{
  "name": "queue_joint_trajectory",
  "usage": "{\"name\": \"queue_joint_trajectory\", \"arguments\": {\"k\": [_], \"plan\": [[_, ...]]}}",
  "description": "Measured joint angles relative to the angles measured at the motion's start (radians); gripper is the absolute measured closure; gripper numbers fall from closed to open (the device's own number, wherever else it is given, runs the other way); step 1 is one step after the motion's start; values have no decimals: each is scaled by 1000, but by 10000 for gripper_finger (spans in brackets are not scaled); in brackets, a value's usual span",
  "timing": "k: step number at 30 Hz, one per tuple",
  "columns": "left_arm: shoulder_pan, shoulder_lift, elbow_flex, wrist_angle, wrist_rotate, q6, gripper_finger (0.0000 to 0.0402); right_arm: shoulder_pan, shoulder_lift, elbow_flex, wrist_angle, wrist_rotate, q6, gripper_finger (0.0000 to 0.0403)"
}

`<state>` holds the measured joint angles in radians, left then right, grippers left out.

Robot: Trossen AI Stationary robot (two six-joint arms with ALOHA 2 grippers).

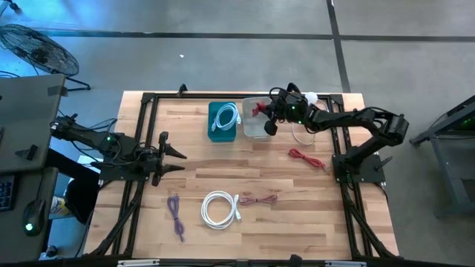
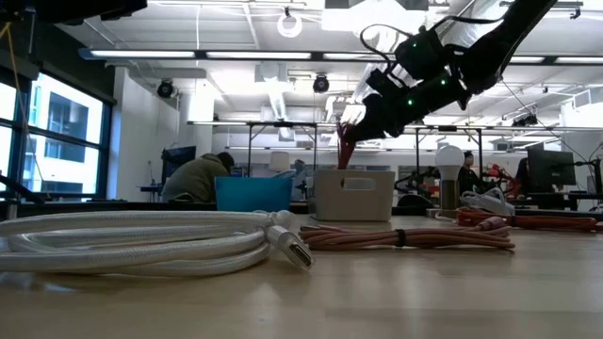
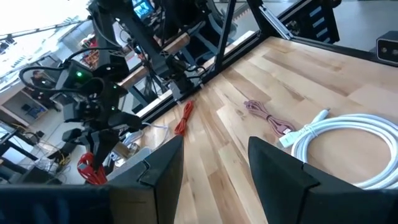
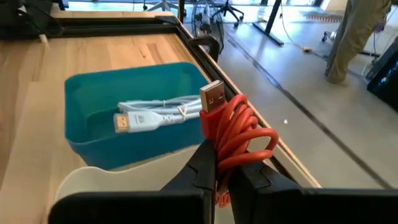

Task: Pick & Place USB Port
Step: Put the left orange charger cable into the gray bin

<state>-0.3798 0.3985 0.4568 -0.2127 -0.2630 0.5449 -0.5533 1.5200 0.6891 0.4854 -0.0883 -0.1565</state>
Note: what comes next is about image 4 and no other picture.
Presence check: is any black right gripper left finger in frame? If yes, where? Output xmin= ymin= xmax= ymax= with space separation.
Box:
xmin=48 ymin=139 xmax=218 ymax=224

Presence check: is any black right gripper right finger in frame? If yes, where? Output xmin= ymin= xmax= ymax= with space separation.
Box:
xmin=228 ymin=161 xmax=398 ymax=224

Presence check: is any red USB cable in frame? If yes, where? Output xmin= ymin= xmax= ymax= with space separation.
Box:
xmin=198 ymin=80 xmax=280 ymax=208

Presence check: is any thin white HDMI cable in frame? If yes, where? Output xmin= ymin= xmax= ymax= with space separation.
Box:
xmin=113 ymin=95 xmax=203 ymax=134

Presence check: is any beige plastic bin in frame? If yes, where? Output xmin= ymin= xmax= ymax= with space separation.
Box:
xmin=55 ymin=144 xmax=200 ymax=203

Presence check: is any teal plastic bin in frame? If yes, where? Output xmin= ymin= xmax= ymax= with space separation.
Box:
xmin=64 ymin=62 xmax=210 ymax=171

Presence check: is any black equipment stand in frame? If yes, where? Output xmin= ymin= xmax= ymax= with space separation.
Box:
xmin=366 ymin=36 xmax=398 ymax=113

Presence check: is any black desk leg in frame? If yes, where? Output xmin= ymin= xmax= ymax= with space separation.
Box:
xmin=252 ymin=0 xmax=285 ymax=47

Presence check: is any person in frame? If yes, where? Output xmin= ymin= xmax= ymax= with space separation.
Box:
xmin=324 ymin=0 xmax=393 ymax=86

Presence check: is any black floor fan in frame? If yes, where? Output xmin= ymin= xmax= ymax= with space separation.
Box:
xmin=191 ymin=0 xmax=225 ymax=54

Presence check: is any black office chair base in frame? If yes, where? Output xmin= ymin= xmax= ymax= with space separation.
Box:
xmin=217 ymin=0 xmax=245 ymax=27

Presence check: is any black frame clamp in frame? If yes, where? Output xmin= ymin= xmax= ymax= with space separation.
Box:
xmin=187 ymin=35 xmax=221 ymax=63

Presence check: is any yellow cord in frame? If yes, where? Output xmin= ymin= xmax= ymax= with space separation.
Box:
xmin=279 ymin=0 xmax=312 ymax=53

